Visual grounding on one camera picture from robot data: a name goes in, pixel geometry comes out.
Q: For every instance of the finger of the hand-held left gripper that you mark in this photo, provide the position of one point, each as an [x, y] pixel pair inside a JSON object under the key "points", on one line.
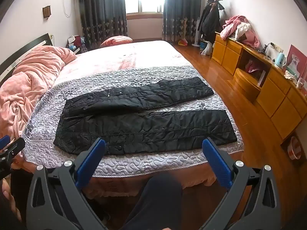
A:
{"points": [[13, 147]]}

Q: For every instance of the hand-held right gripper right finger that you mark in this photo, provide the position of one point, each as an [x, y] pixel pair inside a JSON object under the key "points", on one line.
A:
{"points": [[215, 163]]}

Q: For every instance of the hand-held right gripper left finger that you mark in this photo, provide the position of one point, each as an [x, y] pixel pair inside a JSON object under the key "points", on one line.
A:
{"points": [[91, 163]]}

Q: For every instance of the black quilted pants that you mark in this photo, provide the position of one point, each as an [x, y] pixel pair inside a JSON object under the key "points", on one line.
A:
{"points": [[144, 131]]}

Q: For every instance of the person's left hand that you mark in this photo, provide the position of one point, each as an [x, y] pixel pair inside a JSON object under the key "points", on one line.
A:
{"points": [[6, 192]]}

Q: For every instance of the grey quilted bedspread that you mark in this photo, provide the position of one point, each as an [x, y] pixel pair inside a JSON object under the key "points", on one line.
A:
{"points": [[144, 163]]}

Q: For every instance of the pink fleece blanket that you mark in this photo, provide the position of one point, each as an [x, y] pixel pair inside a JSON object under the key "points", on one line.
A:
{"points": [[31, 81]]}

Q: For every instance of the person's leg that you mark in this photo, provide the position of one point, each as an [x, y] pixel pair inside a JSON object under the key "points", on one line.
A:
{"points": [[156, 196]]}

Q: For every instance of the pink bowl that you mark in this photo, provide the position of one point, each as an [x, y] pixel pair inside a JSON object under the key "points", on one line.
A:
{"points": [[295, 148]]}

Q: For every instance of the long wooden dresser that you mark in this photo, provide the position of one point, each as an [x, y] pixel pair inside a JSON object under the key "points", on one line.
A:
{"points": [[280, 110]]}

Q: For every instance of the round wooden stool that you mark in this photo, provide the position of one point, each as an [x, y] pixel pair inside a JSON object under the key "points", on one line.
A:
{"points": [[247, 83]]}

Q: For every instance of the dark wooden headboard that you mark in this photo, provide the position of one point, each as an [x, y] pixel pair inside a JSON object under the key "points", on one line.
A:
{"points": [[24, 50]]}

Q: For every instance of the pink bag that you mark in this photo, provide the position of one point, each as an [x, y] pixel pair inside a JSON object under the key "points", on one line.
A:
{"points": [[254, 67]]}

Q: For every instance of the dark nightstand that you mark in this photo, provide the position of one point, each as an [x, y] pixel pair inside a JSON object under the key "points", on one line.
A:
{"points": [[81, 49]]}

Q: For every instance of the white plastic bag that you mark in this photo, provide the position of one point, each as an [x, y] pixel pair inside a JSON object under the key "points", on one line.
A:
{"points": [[207, 49]]}

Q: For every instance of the light blue electric kettle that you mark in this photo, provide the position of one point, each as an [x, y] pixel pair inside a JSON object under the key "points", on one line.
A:
{"points": [[280, 60]]}

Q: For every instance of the red box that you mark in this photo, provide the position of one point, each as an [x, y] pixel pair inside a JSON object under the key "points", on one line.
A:
{"points": [[78, 40]]}

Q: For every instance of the pink pillow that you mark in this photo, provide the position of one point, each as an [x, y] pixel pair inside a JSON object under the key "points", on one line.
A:
{"points": [[116, 42]]}

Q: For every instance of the yellow broom with dustpan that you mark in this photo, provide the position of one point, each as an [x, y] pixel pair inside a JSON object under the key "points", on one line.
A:
{"points": [[183, 42]]}

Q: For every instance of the framed photo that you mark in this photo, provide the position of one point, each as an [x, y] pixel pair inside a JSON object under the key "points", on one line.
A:
{"points": [[297, 60]]}

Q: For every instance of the white power strip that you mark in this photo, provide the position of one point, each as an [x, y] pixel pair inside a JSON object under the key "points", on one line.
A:
{"points": [[275, 46]]}

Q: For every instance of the white standing fan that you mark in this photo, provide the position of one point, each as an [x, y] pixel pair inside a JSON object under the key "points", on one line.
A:
{"points": [[198, 28]]}

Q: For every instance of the pile of pink clothes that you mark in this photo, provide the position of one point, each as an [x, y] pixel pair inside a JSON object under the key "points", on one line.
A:
{"points": [[232, 27]]}

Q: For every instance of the dark hanging coats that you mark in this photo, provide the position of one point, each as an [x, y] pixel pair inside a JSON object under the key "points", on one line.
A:
{"points": [[211, 21]]}

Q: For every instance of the dark patterned curtain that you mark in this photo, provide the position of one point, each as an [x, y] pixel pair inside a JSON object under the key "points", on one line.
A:
{"points": [[182, 9], [103, 9]]}

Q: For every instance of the small brown wall box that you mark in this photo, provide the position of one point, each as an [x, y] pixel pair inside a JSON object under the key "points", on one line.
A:
{"points": [[46, 12]]}

